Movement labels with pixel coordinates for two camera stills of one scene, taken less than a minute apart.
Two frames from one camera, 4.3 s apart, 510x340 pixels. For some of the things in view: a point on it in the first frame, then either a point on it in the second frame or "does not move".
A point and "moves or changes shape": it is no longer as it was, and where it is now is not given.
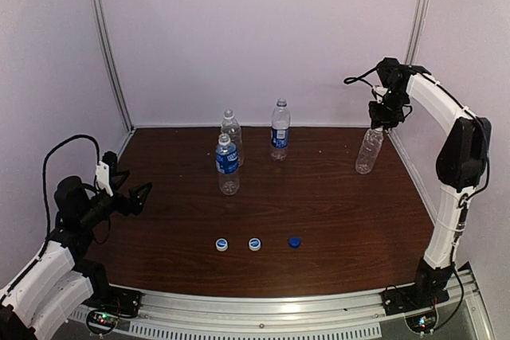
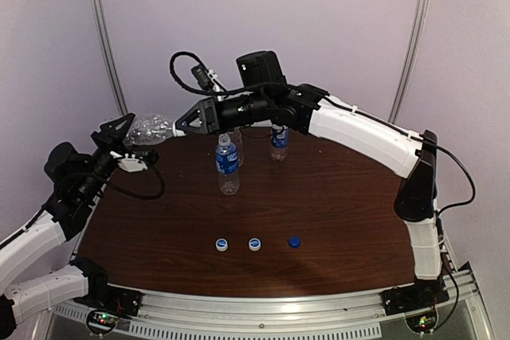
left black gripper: [120, 198] -> [104, 138]
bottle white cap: [371, 146] moves or changes shape
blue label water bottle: [227, 166] does not move
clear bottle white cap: [229, 127] does not move
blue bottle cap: [295, 242] does not move
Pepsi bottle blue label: [280, 131] does not move
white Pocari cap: [254, 244] does not move
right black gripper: [385, 115] -> [212, 115]
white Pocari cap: [221, 244] does not move
